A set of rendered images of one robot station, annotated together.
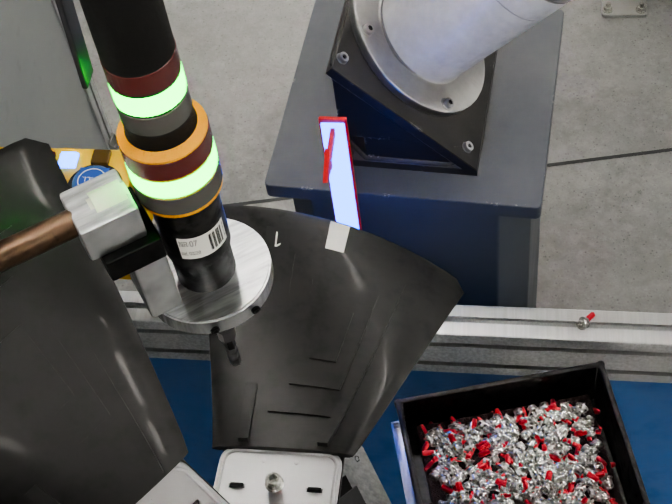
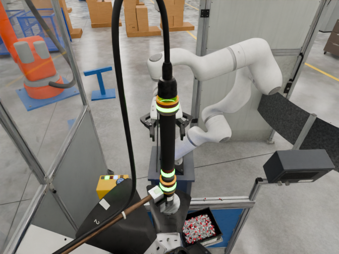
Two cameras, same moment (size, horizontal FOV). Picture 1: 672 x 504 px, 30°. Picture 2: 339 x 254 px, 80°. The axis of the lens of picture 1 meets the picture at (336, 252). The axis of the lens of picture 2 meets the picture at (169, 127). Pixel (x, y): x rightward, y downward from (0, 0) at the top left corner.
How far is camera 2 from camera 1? 0.18 m
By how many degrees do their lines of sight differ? 18
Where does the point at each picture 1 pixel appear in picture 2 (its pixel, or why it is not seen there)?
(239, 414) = (159, 226)
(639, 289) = (200, 190)
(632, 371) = (212, 207)
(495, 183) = (186, 176)
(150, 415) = (150, 230)
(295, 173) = (152, 176)
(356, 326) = not seen: hidden behind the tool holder
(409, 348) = (185, 209)
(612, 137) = not seen: hidden behind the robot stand
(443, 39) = (178, 152)
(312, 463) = (174, 234)
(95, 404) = (140, 229)
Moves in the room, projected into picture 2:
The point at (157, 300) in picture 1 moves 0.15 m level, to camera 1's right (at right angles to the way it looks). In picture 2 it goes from (162, 209) to (211, 195)
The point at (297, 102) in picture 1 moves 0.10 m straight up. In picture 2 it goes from (151, 164) to (150, 153)
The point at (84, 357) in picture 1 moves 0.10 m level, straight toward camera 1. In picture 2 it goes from (138, 219) to (156, 246)
